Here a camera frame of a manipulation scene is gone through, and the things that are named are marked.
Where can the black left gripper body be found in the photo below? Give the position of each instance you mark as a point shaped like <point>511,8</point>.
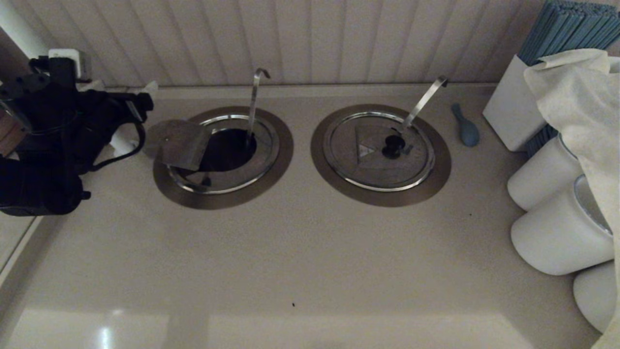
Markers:
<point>106,121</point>

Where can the left gripper white-tipped finger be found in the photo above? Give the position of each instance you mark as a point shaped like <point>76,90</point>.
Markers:
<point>151,88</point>

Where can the steel pot lid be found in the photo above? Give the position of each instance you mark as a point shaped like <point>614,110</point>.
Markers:
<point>363,169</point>
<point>179,145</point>

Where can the blue plastic spoon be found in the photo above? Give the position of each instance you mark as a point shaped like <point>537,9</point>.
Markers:
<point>468,134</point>

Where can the brown wooden board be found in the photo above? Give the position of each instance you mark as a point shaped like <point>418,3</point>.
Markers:
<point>9,140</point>

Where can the thick white pole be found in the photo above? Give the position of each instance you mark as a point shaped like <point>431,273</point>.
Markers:
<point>19,24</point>

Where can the brown round pot flange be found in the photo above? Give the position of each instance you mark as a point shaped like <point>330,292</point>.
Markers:
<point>380,199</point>
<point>223,202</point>

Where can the white rectangular holder box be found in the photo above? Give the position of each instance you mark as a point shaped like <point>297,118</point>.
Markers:
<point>508,109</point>

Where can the white paper cup stack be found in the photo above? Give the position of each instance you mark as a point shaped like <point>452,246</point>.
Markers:
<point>554,236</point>
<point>595,295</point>
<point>540,177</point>

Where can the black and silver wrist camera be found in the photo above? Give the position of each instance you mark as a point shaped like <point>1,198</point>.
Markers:
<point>53,77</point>

